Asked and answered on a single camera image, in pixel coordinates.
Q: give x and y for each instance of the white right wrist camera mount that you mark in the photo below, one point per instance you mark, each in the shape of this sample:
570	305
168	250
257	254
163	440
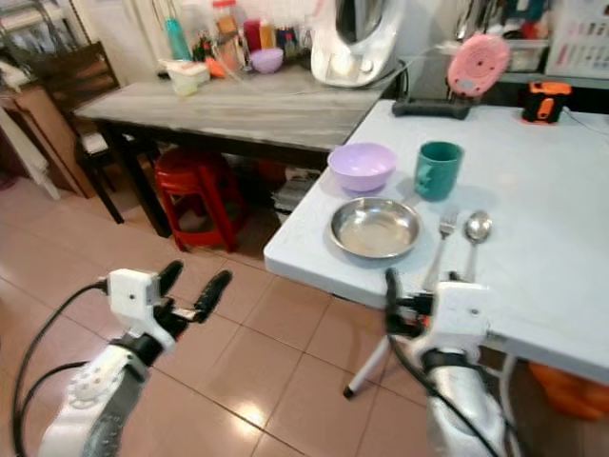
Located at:
459	312

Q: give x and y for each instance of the large purple plastic bowl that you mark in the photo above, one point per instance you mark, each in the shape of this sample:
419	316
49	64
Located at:
362	168

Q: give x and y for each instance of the orange plastic bucket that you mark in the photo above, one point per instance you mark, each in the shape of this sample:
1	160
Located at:
571	390

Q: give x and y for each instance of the grey storage box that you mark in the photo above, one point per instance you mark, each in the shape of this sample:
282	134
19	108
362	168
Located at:
297	198

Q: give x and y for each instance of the white folding table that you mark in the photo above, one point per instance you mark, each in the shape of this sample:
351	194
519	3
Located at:
542	200

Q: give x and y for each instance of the stainless steel plate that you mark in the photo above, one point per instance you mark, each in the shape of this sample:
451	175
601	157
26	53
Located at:
375	229

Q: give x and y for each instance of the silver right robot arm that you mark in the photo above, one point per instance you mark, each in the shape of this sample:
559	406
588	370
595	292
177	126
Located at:
466	409

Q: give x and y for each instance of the black flat base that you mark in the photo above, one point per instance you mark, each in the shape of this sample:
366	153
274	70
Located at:
431	109

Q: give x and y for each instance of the clear jar with red lid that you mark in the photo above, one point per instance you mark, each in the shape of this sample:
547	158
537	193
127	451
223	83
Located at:
228	33

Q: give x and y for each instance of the pink round appliance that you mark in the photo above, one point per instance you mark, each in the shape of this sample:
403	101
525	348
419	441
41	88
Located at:
479	64

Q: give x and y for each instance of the silver metal fork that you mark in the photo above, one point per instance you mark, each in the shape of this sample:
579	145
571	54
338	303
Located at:
443	238

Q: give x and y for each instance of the teal bottle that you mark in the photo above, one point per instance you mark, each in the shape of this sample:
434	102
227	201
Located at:
177	40

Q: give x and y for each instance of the orange and black device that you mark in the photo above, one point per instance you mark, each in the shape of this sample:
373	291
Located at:
547	102

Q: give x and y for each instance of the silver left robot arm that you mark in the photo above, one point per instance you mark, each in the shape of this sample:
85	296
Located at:
90	392

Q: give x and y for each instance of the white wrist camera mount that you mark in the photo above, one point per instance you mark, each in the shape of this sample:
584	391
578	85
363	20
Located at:
459	312
131	297

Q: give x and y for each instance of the white kitchen food processor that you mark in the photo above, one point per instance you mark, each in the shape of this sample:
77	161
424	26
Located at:
354	48

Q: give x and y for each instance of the grey table with dark legs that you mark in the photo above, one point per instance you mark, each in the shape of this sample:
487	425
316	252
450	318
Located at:
247	109

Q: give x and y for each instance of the teal plastic cup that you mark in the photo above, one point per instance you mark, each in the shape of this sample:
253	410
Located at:
438	173

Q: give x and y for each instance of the dark wooden chair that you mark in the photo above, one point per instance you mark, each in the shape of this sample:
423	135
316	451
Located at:
71	86

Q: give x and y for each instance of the red plastic stool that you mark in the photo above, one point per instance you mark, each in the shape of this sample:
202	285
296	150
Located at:
198	195

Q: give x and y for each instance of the white plastic container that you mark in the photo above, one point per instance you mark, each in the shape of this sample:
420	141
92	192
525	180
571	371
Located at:
186	78

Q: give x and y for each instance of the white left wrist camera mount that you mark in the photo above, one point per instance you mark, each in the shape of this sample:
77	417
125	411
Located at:
131	297

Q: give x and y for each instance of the red cup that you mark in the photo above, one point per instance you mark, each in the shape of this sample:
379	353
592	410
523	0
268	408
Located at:
252	36

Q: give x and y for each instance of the silver metal spoon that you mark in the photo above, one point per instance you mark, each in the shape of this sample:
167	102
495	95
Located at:
478	228

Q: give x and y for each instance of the small purple bowl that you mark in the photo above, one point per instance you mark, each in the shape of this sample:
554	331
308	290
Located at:
266	62

